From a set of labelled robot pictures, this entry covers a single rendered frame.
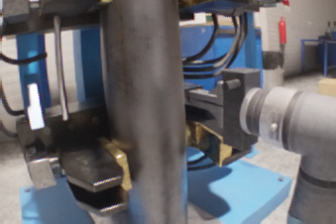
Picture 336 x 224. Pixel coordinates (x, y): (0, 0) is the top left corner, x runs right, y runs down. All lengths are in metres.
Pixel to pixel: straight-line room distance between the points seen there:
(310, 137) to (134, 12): 0.45
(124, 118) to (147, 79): 0.11
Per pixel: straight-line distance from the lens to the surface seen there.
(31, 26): 0.76
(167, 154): 0.64
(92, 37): 1.02
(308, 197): 0.35
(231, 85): 0.37
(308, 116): 0.31
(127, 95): 0.58
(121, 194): 0.60
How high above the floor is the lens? 0.79
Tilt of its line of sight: 13 degrees down
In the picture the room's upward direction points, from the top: 4 degrees counter-clockwise
